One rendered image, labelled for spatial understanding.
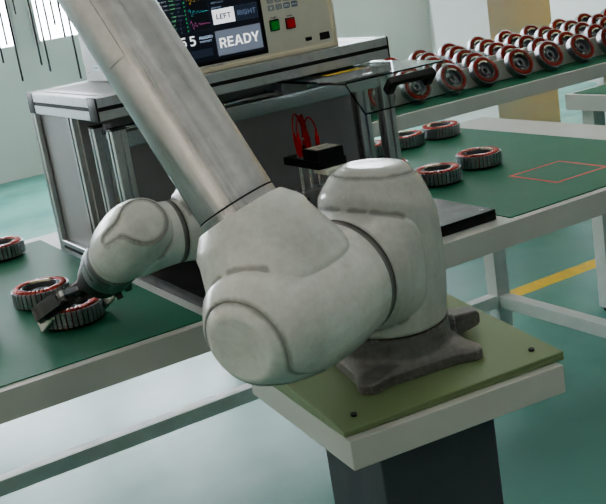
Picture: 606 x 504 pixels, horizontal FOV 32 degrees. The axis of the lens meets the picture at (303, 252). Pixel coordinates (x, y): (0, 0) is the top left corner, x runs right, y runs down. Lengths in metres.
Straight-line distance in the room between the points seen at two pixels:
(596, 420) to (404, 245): 1.75
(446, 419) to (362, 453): 0.12
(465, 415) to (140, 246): 0.54
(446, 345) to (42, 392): 0.65
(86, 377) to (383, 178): 0.64
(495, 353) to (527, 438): 1.49
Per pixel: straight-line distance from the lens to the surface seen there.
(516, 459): 2.84
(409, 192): 1.35
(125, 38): 1.27
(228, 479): 2.96
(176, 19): 2.17
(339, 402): 1.38
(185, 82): 1.26
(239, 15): 2.23
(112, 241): 1.61
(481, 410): 1.39
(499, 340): 1.50
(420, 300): 1.38
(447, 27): 6.31
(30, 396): 1.73
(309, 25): 2.31
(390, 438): 1.33
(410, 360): 1.41
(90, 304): 1.93
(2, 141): 8.56
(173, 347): 1.79
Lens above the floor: 1.31
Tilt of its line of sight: 15 degrees down
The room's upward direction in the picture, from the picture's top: 9 degrees counter-clockwise
